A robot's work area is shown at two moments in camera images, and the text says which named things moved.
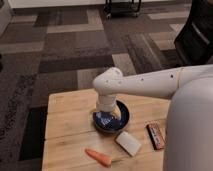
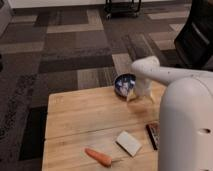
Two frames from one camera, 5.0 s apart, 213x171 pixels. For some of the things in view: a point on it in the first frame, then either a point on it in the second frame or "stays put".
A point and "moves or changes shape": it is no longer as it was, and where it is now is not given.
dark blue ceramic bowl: [106, 121] moves or changes shape
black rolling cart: [122, 9] stays put
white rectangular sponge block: [129, 143] stays put
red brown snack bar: [156, 136] stays put
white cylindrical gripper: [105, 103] to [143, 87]
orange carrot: [97, 157] stays put
